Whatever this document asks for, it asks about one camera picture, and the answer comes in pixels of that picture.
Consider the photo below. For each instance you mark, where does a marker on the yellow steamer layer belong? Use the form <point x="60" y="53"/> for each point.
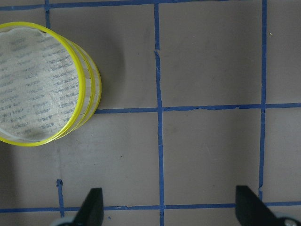
<point x="42" y="84"/>
<point x="93" y="88"/>

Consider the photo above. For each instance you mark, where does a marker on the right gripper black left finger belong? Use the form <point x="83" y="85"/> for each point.
<point x="91" y="212"/>

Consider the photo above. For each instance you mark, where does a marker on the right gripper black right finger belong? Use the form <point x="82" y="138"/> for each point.
<point x="250" y="210"/>

